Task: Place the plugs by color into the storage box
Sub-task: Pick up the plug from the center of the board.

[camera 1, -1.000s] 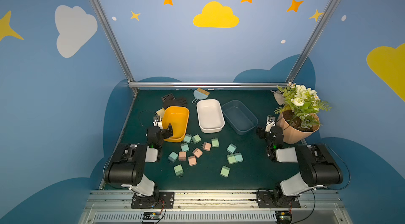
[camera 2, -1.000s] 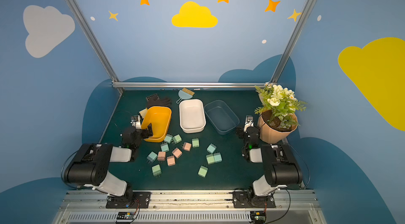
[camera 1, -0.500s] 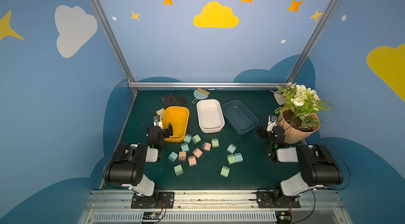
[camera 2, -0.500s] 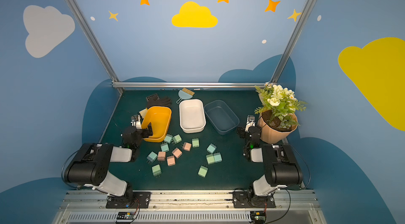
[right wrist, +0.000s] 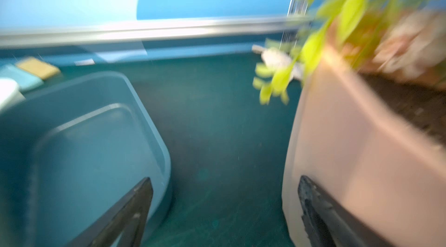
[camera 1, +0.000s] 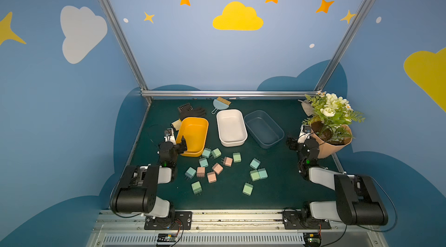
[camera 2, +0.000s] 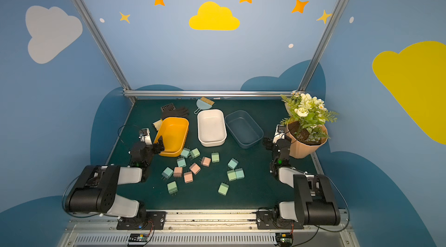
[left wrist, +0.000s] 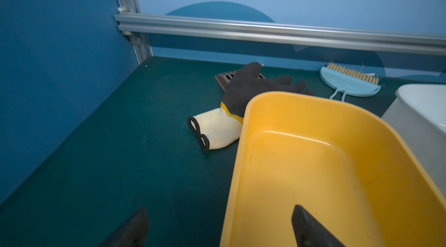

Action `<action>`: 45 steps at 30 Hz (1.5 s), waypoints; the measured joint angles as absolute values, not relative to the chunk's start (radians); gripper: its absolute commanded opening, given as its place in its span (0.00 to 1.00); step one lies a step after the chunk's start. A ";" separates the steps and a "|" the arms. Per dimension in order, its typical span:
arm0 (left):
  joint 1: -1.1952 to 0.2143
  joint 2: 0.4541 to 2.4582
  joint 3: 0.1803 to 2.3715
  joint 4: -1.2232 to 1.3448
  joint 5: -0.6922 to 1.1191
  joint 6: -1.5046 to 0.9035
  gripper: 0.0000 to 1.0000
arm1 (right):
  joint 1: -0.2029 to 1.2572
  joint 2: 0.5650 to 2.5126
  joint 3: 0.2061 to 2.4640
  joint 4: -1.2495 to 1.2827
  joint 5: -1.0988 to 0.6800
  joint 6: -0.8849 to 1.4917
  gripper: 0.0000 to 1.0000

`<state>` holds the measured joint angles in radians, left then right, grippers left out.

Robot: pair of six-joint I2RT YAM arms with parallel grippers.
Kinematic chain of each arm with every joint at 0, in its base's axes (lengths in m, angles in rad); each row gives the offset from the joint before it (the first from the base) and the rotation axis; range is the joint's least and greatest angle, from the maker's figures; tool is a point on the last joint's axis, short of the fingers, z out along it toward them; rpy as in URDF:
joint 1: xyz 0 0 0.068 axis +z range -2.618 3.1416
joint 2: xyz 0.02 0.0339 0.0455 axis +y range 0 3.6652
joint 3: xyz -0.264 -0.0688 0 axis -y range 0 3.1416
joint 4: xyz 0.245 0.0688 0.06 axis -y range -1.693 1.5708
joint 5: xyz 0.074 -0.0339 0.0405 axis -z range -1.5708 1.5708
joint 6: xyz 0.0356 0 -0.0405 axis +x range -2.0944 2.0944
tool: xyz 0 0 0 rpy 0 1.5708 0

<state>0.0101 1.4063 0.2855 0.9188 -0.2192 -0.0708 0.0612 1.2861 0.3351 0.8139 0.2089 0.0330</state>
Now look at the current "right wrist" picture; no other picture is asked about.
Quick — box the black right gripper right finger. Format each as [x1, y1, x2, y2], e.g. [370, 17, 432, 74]
[297, 175, 394, 247]

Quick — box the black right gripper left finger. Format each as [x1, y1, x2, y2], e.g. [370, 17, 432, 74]
[67, 177, 153, 247]

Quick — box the transparent blue storage box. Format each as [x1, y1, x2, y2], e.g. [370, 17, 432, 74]
[1, 72, 172, 247]

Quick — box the white storage box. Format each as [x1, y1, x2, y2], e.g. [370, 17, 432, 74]
[0, 78, 25, 113]

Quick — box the pink ribbed flower pot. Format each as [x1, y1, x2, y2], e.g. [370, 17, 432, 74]
[282, 46, 446, 247]

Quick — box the artificial green white plant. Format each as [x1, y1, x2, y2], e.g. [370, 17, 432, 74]
[253, 0, 446, 105]

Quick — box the aluminium frame rail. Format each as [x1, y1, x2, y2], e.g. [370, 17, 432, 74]
[1, 0, 312, 49]

